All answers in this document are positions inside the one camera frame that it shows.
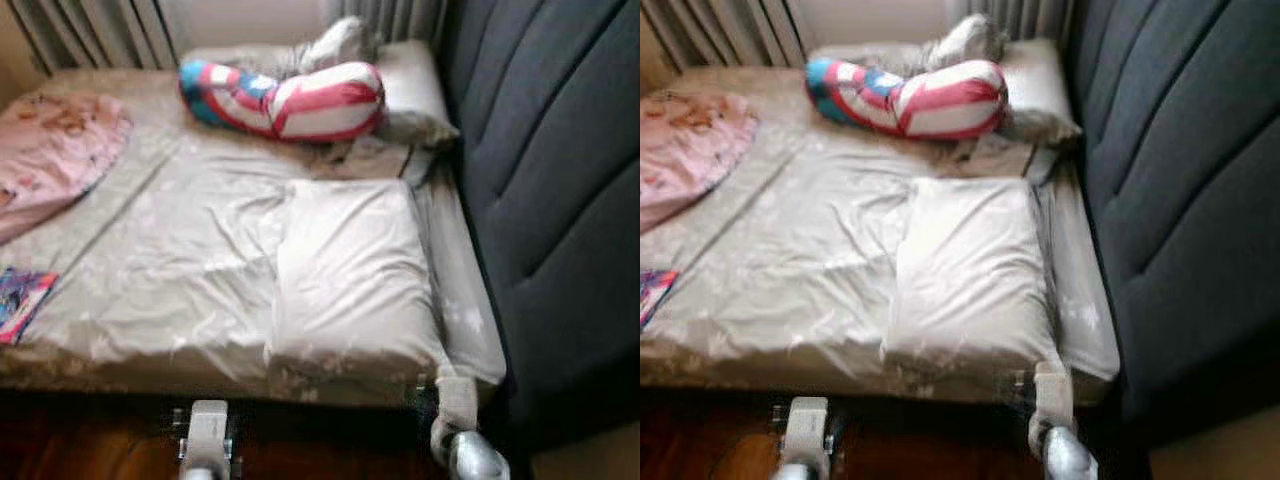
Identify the dark grey upholstered headboard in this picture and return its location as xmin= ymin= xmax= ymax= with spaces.
xmin=1065 ymin=0 xmax=1280 ymax=451
xmin=440 ymin=0 xmax=641 ymax=461

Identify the colourful picture book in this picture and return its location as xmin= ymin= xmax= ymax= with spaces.
xmin=0 ymin=266 xmax=59 ymax=346
xmin=640 ymin=268 xmax=679 ymax=329

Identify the red white blue bolster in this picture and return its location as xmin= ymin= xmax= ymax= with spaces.
xmin=178 ymin=58 xmax=387 ymax=143
xmin=805 ymin=56 xmax=1009 ymax=141

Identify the grey floral bed sheet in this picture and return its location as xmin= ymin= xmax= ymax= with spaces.
xmin=0 ymin=65 xmax=506 ymax=406
xmin=640 ymin=65 xmax=1121 ymax=406

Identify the grey floral pillow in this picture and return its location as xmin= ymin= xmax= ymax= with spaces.
xmin=1000 ymin=38 xmax=1084 ymax=149
xmin=268 ymin=178 xmax=446 ymax=371
xmin=375 ymin=40 xmax=461 ymax=149
xmin=885 ymin=176 xmax=1063 ymax=373

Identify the grey folded cloth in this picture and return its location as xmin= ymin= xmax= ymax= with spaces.
xmin=330 ymin=135 xmax=441 ymax=186
xmin=950 ymin=135 xmax=1061 ymax=186

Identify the grey knotted bolster pillow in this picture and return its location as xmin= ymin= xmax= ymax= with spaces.
xmin=810 ymin=12 xmax=1006 ymax=79
xmin=185 ymin=15 xmax=381 ymax=81

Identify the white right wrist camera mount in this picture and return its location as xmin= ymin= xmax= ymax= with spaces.
xmin=1030 ymin=362 xmax=1074 ymax=436
xmin=435 ymin=365 xmax=479 ymax=441

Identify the grey pleated curtain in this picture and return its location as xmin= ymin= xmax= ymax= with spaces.
xmin=335 ymin=0 xmax=451 ymax=46
xmin=10 ymin=0 xmax=191 ymax=73
xmin=640 ymin=0 xmax=816 ymax=69
xmin=955 ymin=0 xmax=1076 ymax=41

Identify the pink cartoon print blanket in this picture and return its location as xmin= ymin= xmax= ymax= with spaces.
xmin=640 ymin=90 xmax=761 ymax=236
xmin=0 ymin=90 xmax=133 ymax=246

